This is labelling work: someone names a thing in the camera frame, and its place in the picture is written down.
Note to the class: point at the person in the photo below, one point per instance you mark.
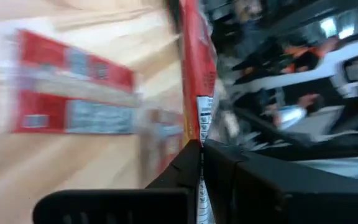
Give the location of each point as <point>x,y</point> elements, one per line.
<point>250,18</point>

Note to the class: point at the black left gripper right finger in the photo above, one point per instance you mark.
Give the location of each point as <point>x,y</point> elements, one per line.
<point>291,199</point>

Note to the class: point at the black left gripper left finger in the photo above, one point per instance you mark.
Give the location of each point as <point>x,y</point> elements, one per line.
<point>120,208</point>

